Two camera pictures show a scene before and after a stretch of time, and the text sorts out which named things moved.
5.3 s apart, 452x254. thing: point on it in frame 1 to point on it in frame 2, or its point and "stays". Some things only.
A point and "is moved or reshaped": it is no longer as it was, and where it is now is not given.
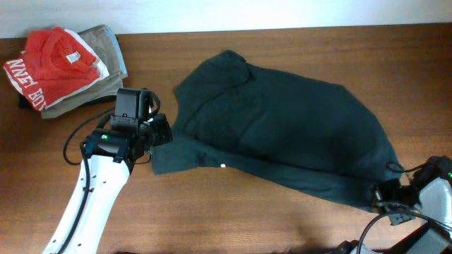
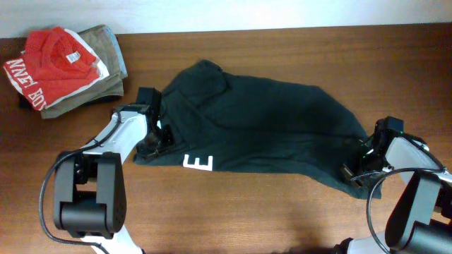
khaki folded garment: (101, 41) stays
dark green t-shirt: (304, 134) is moved or reshaped
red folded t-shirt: (55, 63) stays
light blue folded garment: (119, 51) stays
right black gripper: (380, 191) to (350, 175)
